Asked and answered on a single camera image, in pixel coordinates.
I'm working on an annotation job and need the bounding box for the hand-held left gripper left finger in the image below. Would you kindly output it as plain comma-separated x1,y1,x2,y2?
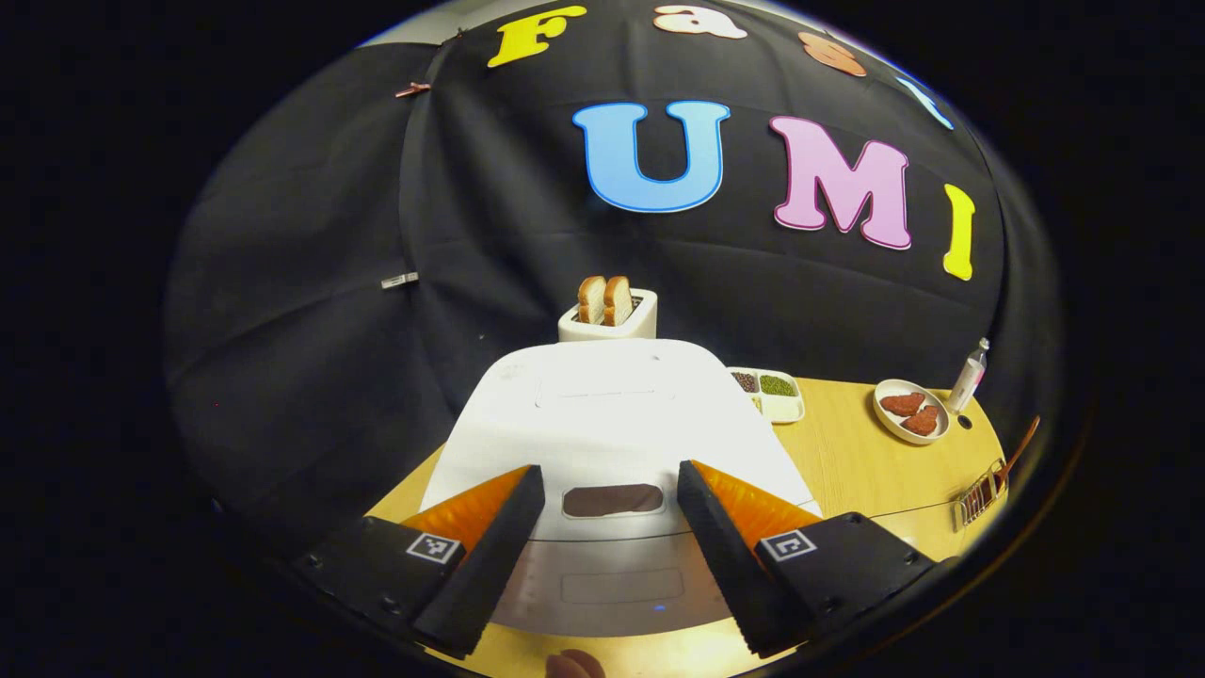
292,463,547,660

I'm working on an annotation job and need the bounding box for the white rice cooker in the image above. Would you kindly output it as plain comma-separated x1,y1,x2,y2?
419,339,823,639

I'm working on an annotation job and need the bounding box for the small pink label bottle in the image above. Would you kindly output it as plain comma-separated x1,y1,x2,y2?
946,338,991,415

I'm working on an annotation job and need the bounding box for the white divided bean dish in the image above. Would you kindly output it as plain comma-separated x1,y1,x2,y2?
727,366,807,425

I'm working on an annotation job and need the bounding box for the brown wooden spoon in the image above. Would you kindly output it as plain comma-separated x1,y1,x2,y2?
993,415,1041,491

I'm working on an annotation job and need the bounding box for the black backdrop cloth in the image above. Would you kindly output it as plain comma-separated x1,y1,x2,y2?
162,0,1065,528

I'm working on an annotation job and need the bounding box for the white oval plate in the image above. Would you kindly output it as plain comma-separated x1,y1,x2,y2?
873,379,951,445

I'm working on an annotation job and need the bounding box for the white toaster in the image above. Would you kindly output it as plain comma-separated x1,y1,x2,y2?
557,287,659,343

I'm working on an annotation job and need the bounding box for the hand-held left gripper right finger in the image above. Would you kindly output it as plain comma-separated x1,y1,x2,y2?
676,460,938,658

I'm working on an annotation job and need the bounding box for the metal wire chopstick holder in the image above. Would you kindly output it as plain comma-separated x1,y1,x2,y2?
951,459,1008,533

